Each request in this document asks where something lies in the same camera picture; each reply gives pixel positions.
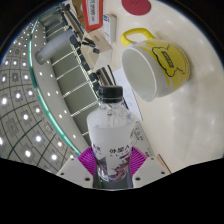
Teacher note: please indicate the open red-sided cardboard box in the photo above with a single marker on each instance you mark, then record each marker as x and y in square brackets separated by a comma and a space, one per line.
[91, 13]

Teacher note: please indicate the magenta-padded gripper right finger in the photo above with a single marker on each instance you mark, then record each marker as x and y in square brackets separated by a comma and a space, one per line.
[138, 161]

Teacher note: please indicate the clear plastic drink bottle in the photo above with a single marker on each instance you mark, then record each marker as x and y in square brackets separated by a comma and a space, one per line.
[110, 133]

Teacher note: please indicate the white and yellow mug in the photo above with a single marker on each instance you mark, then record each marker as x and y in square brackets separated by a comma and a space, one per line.
[166, 66]

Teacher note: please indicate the flat round red coaster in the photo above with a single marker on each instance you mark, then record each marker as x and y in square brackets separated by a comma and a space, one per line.
[136, 6]

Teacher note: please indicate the round ceiling lights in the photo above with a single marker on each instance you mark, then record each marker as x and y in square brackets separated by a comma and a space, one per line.
[38, 138]

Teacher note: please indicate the row of black office chairs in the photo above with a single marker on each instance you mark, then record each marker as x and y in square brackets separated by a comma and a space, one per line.
[87, 71]

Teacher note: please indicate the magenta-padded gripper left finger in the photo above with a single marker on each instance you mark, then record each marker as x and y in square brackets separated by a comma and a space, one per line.
[86, 161]

